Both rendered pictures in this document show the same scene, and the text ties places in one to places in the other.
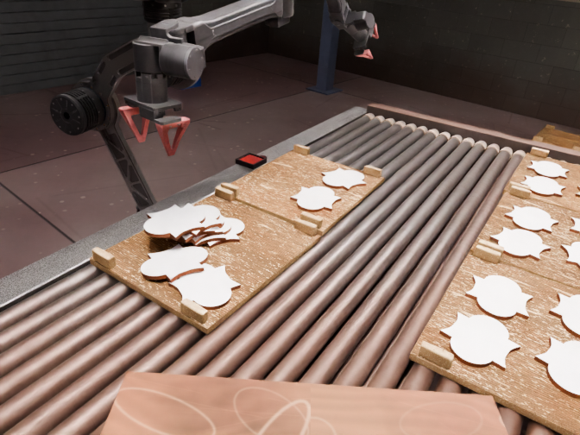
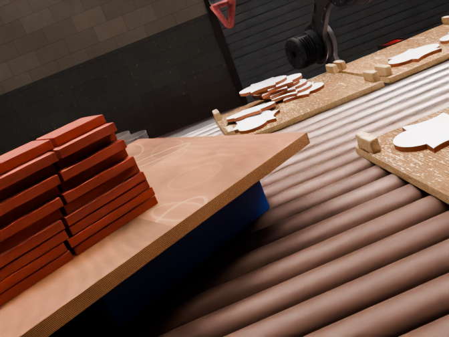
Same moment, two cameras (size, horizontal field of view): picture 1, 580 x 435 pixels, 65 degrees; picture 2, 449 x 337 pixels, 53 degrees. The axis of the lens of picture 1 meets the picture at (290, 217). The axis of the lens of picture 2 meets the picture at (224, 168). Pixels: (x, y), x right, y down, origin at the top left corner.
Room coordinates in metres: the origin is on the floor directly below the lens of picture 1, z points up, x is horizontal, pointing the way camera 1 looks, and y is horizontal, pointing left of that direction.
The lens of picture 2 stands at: (-0.03, -0.73, 1.24)
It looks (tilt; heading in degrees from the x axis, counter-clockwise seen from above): 18 degrees down; 56
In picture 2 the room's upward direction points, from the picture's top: 22 degrees counter-clockwise
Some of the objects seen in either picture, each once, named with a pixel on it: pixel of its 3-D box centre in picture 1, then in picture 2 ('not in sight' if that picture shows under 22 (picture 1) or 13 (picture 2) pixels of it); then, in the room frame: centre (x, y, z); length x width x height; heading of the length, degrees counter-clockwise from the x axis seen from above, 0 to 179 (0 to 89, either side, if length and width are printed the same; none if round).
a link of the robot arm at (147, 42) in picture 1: (152, 57); not in sight; (0.86, 0.27, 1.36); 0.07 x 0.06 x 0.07; 70
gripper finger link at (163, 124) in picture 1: (166, 130); (226, 11); (0.83, 0.25, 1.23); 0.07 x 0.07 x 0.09; 53
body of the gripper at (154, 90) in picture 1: (152, 90); not in sight; (0.86, 0.28, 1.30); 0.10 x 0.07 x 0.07; 53
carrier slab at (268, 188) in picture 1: (305, 185); (421, 49); (1.24, -0.04, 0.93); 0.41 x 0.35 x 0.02; 150
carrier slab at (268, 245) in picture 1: (212, 249); (288, 104); (0.88, 0.18, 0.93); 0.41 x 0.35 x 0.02; 148
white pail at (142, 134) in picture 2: not in sight; (139, 152); (2.00, 3.63, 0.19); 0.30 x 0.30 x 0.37
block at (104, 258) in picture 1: (104, 257); (216, 115); (0.78, 0.39, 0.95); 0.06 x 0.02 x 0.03; 58
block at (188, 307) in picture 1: (194, 311); (230, 132); (0.64, 0.17, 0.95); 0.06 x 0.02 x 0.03; 58
